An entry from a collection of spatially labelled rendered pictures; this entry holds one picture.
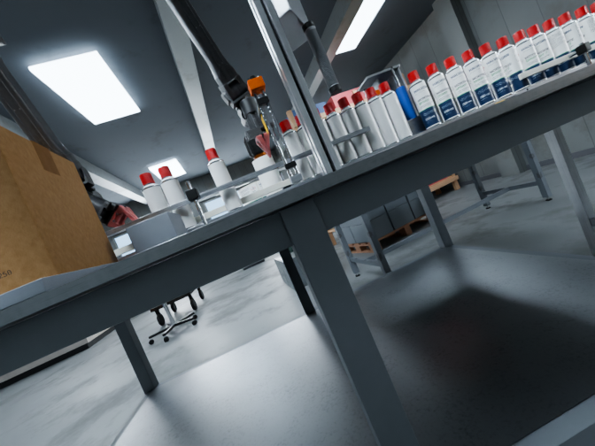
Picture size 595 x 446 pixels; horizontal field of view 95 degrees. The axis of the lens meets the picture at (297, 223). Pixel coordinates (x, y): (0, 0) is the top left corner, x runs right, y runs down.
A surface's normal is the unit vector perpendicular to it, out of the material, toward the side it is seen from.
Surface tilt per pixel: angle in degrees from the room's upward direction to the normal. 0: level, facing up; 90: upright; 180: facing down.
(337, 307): 90
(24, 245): 90
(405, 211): 90
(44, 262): 90
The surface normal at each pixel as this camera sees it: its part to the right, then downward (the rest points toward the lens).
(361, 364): 0.13, -0.03
